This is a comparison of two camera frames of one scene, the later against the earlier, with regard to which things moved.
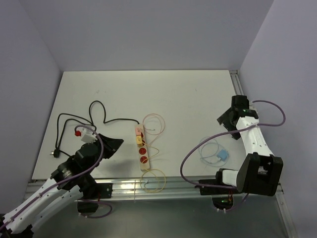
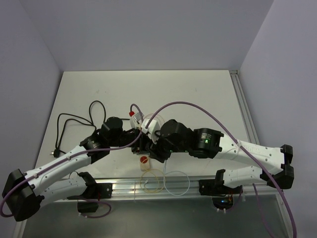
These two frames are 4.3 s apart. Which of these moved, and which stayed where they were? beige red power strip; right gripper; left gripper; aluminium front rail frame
Moved: left gripper; right gripper
Stayed: beige red power strip; aluminium front rail frame
